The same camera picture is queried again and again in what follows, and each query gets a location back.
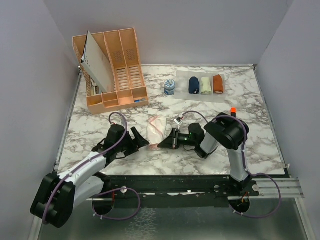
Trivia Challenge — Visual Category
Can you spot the navy blue underwear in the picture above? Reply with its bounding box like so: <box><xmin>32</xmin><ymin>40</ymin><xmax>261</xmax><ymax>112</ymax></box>
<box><xmin>188</xmin><ymin>76</ymin><xmax>200</xmax><ymax>95</ymax></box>

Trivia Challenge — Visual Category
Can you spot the orange desk file organizer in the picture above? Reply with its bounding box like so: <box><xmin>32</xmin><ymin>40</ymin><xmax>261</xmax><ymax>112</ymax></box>
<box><xmin>72</xmin><ymin>28</ymin><xmax>149</xmax><ymax>115</ymax></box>

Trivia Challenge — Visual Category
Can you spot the rolled orange cloth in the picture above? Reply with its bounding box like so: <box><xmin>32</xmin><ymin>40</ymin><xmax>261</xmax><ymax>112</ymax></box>
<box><xmin>213</xmin><ymin>74</ymin><xmax>224</xmax><ymax>94</ymax></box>

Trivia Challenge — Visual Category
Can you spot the white pink underwear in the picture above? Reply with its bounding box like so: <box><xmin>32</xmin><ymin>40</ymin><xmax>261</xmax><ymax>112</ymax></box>
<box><xmin>146</xmin><ymin>115</ymin><xmax>167</xmax><ymax>150</ymax></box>

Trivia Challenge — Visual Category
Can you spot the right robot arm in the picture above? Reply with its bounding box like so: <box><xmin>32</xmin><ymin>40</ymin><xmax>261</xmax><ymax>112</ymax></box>
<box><xmin>158</xmin><ymin>108</ymin><xmax>251</xmax><ymax>196</ymax></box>

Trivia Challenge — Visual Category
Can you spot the aluminium rail frame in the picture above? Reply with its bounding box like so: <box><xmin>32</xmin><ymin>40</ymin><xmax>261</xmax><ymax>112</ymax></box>
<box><xmin>29</xmin><ymin>173</ymin><xmax>304</xmax><ymax>240</ymax></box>

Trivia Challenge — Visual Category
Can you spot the small blue white jar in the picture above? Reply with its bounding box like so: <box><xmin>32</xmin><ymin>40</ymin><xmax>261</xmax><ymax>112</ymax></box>
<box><xmin>164</xmin><ymin>79</ymin><xmax>176</xmax><ymax>96</ymax></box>

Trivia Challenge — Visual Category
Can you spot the white perforated board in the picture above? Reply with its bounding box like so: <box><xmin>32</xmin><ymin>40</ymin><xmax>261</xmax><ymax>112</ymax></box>
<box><xmin>81</xmin><ymin>31</ymin><xmax>115</xmax><ymax>93</ymax></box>

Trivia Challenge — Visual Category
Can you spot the clear plastic tray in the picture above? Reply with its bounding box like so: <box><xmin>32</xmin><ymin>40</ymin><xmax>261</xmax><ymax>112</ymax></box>
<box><xmin>174</xmin><ymin>70</ymin><xmax>227</xmax><ymax>103</ymax></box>

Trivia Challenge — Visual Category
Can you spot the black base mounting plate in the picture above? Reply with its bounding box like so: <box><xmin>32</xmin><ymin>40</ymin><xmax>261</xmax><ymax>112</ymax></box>
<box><xmin>95</xmin><ymin>173</ymin><xmax>259</xmax><ymax>208</ymax></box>

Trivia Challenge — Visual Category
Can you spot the orange capped marker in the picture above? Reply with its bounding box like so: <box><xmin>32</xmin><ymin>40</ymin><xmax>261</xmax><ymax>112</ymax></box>
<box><xmin>230</xmin><ymin>107</ymin><xmax>237</xmax><ymax>118</ymax></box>

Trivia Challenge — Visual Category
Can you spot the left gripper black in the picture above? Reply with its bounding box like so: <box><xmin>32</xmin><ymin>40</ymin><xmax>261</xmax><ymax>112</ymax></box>
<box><xmin>116</xmin><ymin>127</ymin><xmax>150</xmax><ymax>157</ymax></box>

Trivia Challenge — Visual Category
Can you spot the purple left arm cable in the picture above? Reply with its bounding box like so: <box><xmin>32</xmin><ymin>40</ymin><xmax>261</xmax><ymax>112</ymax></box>
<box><xmin>41</xmin><ymin>111</ymin><xmax>141</xmax><ymax>225</ymax></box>

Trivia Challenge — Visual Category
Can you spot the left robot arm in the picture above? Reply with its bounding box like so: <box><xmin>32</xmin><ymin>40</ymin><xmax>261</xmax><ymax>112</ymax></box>
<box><xmin>30</xmin><ymin>124</ymin><xmax>150</xmax><ymax>228</ymax></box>

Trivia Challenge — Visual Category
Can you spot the rolled cream cloth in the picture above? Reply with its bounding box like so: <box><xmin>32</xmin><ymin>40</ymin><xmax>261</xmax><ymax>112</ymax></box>
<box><xmin>200</xmin><ymin>77</ymin><xmax>212</xmax><ymax>95</ymax></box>

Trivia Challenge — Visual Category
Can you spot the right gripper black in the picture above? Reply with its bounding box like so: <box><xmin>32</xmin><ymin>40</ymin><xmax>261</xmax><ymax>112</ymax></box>
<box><xmin>158</xmin><ymin>127</ymin><xmax>198</xmax><ymax>149</ymax></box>

